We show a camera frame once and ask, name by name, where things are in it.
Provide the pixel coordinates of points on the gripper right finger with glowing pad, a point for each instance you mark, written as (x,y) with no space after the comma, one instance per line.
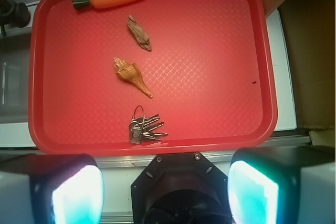
(282,185)

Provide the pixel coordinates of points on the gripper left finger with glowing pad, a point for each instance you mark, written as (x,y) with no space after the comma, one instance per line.
(51,189)

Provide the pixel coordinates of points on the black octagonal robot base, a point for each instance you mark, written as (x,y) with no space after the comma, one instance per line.
(180,188)

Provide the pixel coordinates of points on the tan spiral seashell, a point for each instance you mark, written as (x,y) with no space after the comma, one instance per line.
(129,72)

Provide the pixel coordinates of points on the red plastic tray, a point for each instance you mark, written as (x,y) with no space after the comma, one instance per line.
(210,72)

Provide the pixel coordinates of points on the grey toy sink basin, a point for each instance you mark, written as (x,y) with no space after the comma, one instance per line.
(15,52)

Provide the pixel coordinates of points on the grey toy faucet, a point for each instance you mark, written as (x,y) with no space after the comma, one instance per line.
(13,13)

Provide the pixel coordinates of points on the brown cardboard panel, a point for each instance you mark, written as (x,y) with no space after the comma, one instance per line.
(309,31)

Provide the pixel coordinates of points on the silver keys on ring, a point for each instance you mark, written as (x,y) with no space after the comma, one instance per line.
(142,128)

